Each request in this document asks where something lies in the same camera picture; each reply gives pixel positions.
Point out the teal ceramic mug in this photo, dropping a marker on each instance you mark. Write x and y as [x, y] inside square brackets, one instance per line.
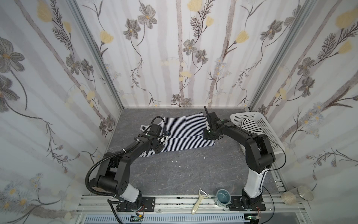
[222, 198]

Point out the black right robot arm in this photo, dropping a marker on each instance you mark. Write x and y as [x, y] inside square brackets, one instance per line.
[259, 155]

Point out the aluminium mounting rail frame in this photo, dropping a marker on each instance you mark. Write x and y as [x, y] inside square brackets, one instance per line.
[178, 210]

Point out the black white striped tank top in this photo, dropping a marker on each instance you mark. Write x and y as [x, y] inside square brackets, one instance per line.
[250, 126]

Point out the blue white striped tank top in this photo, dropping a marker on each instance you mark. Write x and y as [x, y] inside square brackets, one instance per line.
[186, 133]

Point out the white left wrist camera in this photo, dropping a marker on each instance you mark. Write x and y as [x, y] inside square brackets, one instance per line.
[164, 138]

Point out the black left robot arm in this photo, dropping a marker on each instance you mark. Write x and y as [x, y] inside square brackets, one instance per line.
[110, 176]

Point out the cream vegetable peeler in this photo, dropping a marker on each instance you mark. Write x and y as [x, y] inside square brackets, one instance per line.
[202, 195]

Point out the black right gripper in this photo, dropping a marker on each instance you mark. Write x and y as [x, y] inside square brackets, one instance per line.
[211, 122]

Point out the white plastic laundry basket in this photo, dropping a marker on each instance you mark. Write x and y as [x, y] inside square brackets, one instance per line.
[261, 121]

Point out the clear jar with metal lid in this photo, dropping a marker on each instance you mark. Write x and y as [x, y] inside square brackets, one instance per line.
[297, 195]

